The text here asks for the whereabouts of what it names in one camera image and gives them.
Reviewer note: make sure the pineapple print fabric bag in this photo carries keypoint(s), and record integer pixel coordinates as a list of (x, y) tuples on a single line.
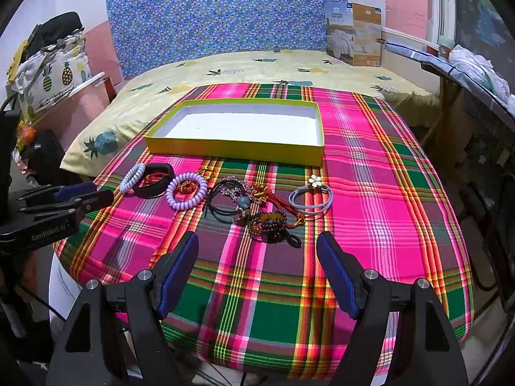
[(51, 74)]

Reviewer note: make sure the white plastic bag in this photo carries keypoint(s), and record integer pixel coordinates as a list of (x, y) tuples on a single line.
[(481, 70)]

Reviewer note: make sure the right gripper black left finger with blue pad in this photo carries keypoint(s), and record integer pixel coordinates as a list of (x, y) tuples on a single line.
[(89, 351)]

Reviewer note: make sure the grey hair tie white flower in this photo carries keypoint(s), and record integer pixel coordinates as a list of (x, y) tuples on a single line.
[(312, 199)]

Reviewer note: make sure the bedding set package box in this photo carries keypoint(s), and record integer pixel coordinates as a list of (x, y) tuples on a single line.
[(353, 32)]

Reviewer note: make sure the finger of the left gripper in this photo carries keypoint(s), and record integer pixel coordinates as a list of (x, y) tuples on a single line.
[(53, 194), (88, 202)]

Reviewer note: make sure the yellow pineapple bed sheet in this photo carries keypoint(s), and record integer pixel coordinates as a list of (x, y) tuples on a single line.
[(146, 96)]

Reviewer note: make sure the blue floral headboard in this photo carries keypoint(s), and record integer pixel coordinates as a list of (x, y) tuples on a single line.
[(152, 33)]

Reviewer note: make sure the pink green plaid cloth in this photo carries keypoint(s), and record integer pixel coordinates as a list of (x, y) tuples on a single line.
[(249, 305)]

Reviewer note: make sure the yellow green shallow box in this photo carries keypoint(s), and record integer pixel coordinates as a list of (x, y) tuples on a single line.
[(254, 129)]

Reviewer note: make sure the black bag on top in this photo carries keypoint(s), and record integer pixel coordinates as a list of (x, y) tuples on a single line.
[(50, 32)]

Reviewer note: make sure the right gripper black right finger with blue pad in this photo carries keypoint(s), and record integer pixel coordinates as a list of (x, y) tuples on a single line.
[(426, 350)]

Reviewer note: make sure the pink bedside cabinet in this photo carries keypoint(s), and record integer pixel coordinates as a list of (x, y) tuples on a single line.
[(72, 114)]

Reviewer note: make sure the grey plaid side shelf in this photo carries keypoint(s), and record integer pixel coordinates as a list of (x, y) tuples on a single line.
[(456, 74)]

